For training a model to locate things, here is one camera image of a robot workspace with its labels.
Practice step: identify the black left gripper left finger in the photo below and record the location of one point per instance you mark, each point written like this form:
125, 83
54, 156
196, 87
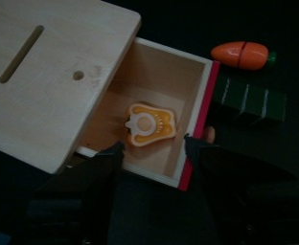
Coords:
82, 191

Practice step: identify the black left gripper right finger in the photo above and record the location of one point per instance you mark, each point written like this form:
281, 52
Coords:
249, 197

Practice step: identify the yellow white squash slice toy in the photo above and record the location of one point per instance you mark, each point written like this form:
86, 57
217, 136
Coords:
149, 126

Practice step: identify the light wooden box with slot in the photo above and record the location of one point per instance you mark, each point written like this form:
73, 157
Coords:
49, 95

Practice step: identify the wooden drawer with red front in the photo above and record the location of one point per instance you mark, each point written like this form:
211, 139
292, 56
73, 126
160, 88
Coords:
156, 83

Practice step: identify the orange toy carrot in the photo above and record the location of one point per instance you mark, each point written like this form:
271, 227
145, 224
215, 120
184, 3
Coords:
241, 55

